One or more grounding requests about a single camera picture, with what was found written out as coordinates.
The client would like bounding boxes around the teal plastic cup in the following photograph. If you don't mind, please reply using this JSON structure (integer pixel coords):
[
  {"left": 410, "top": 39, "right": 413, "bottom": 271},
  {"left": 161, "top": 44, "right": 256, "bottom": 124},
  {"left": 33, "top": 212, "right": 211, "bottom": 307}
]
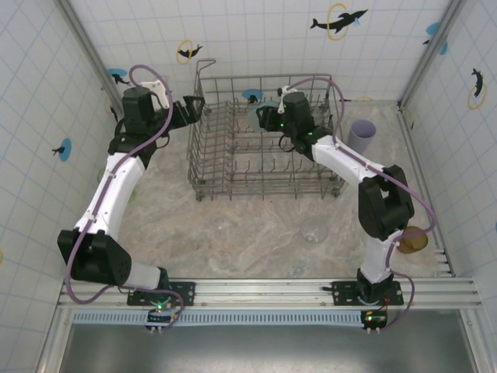
[{"left": 247, "top": 99, "right": 281, "bottom": 132}]

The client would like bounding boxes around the lavender plastic cup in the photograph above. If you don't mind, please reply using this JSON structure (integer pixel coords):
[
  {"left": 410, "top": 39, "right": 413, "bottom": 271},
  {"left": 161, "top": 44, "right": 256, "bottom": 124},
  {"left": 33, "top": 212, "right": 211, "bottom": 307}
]
[{"left": 348, "top": 120, "right": 377, "bottom": 157}]

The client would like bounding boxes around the amber plastic cup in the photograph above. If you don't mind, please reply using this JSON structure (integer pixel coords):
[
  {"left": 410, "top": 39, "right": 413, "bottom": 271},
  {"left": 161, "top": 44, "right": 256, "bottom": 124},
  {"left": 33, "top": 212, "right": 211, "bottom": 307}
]
[{"left": 399, "top": 225, "right": 429, "bottom": 256}]

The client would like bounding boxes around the blue circle dolphin sticker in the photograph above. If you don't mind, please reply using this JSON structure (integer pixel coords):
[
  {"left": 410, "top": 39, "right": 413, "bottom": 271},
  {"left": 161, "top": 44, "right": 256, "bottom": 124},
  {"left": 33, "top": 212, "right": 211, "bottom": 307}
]
[{"left": 241, "top": 88, "right": 265, "bottom": 105}]

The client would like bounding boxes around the blue circle shark sticker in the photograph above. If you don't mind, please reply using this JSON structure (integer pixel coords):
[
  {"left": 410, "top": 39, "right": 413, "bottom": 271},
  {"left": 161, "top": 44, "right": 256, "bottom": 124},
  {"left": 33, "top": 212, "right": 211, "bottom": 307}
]
[{"left": 106, "top": 68, "right": 132, "bottom": 87}]

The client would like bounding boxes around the blue circle fish sticker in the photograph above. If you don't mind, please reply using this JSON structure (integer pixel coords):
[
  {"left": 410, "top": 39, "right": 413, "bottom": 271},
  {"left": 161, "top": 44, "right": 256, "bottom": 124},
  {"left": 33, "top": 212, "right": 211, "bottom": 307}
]
[{"left": 51, "top": 138, "right": 73, "bottom": 162}]

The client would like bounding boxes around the grey metal sheet panel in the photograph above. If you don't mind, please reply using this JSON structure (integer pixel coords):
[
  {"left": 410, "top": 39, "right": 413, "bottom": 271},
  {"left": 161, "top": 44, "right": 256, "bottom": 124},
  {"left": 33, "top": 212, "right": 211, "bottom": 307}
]
[{"left": 38, "top": 322, "right": 486, "bottom": 373}]

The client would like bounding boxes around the black animal yellow ring sticker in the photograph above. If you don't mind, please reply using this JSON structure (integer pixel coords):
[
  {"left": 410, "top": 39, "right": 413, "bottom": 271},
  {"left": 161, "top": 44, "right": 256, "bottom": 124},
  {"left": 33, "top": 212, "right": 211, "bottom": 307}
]
[{"left": 104, "top": 96, "right": 120, "bottom": 124}]

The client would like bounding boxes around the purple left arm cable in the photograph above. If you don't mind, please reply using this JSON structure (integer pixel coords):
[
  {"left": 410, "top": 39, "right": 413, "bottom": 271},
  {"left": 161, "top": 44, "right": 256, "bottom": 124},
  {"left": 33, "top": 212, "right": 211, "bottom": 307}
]
[{"left": 64, "top": 64, "right": 186, "bottom": 331}]

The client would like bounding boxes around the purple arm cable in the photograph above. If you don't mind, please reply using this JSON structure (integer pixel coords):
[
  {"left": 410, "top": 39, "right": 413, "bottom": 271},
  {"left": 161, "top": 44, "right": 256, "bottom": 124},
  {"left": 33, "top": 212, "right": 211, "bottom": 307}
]
[
  {"left": 287, "top": 76, "right": 438, "bottom": 333},
  {"left": 64, "top": 64, "right": 186, "bottom": 331}
]

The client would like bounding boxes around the small dolphin yellow ring sticker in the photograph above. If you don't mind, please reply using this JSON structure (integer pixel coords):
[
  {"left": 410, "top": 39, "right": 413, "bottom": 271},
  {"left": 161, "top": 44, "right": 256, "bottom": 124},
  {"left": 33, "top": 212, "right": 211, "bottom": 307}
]
[{"left": 176, "top": 38, "right": 204, "bottom": 65}]

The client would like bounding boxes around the grey wire dish rack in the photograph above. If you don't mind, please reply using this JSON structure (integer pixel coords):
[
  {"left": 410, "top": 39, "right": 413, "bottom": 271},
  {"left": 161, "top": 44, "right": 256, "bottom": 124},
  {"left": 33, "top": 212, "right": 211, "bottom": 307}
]
[{"left": 186, "top": 58, "right": 348, "bottom": 203}]

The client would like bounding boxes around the aluminium frame post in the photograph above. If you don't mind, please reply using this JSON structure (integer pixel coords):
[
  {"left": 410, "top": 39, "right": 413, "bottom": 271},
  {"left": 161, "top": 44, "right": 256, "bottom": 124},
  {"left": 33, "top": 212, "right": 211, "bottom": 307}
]
[
  {"left": 57, "top": 0, "right": 129, "bottom": 116},
  {"left": 398, "top": 0, "right": 467, "bottom": 110}
]

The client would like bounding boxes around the large dolphin yellow ring sticker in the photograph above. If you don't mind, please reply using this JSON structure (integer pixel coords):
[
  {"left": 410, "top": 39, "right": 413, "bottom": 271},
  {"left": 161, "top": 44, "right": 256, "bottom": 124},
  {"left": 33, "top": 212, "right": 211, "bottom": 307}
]
[{"left": 309, "top": 2, "right": 369, "bottom": 42}]

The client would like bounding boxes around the aluminium floor side rail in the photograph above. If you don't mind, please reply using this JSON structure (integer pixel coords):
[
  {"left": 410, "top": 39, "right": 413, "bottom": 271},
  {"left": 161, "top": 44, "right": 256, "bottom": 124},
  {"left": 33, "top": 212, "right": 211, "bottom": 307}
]
[{"left": 396, "top": 101, "right": 456, "bottom": 277}]

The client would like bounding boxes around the blue blob wall sticker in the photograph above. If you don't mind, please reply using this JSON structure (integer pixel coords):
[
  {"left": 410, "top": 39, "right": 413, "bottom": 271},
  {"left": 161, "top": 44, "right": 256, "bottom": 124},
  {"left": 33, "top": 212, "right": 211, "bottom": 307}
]
[{"left": 422, "top": 22, "right": 449, "bottom": 55}]

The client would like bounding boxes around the aluminium mounting rail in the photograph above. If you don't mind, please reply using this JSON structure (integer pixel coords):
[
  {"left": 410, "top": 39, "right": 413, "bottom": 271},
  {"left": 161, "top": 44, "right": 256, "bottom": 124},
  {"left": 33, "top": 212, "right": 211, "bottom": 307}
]
[{"left": 57, "top": 276, "right": 485, "bottom": 311}]

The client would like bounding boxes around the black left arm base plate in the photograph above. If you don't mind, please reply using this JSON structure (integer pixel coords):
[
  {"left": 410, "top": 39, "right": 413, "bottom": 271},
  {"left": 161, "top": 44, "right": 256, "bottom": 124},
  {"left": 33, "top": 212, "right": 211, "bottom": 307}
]
[{"left": 127, "top": 280, "right": 196, "bottom": 308}]

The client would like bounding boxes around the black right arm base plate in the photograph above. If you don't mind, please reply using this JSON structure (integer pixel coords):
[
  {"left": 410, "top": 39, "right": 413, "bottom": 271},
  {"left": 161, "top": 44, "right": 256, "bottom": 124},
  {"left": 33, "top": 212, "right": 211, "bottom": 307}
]
[{"left": 323, "top": 280, "right": 405, "bottom": 308}]

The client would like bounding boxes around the seahorse yellow ring sticker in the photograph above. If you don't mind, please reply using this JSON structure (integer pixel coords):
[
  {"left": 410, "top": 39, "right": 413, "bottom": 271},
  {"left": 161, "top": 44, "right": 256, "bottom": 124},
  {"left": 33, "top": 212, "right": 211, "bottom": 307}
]
[{"left": 467, "top": 68, "right": 488, "bottom": 110}]

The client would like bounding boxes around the pale blue slotted cable duct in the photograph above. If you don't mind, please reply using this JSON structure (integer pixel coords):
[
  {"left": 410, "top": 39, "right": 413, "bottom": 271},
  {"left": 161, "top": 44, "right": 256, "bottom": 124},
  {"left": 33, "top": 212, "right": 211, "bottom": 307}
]
[{"left": 71, "top": 309, "right": 389, "bottom": 327}]

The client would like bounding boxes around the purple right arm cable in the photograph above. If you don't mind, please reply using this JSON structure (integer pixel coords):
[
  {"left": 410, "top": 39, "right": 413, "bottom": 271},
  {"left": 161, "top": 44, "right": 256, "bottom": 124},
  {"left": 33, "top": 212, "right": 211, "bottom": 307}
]
[{"left": 287, "top": 76, "right": 438, "bottom": 333}]

